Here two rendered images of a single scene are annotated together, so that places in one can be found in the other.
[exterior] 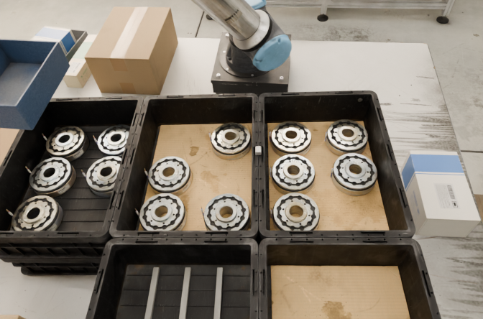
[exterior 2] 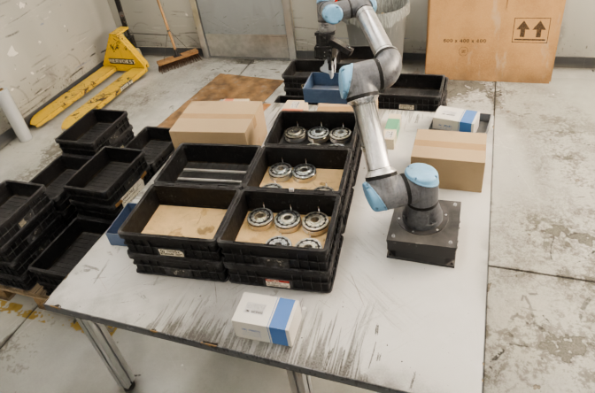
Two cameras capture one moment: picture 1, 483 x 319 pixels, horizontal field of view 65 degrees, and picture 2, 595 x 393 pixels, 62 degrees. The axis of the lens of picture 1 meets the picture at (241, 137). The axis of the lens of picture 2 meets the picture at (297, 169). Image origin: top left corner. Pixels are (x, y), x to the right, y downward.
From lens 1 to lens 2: 1.79 m
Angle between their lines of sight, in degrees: 70
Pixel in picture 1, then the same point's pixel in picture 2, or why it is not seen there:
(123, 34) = (444, 142)
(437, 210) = (246, 299)
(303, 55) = (458, 280)
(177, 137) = (336, 177)
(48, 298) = not seen: hidden behind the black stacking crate
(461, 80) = not seen: outside the picture
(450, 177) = (268, 316)
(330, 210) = (260, 237)
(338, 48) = (470, 312)
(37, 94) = (316, 95)
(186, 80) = not seen: hidden behind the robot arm
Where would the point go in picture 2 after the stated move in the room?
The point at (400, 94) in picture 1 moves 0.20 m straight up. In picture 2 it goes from (389, 346) to (388, 307)
